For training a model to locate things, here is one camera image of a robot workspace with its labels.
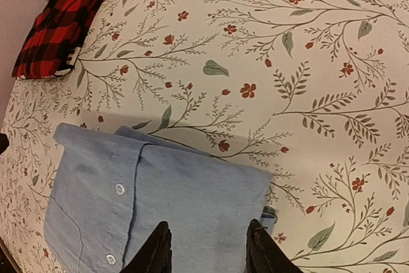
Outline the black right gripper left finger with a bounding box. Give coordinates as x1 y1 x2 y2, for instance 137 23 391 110
120 221 172 273

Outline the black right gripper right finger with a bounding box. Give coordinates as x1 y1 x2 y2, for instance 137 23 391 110
245 219 302 273

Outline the light blue long sleeve shirt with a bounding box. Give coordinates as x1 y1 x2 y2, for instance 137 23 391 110
43 123 276 272

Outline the red black plaid shirt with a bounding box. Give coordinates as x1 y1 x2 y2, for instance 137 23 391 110
12 0 104 80

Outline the floral patterned table cloth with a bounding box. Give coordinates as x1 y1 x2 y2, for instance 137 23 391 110
1 0 408 272

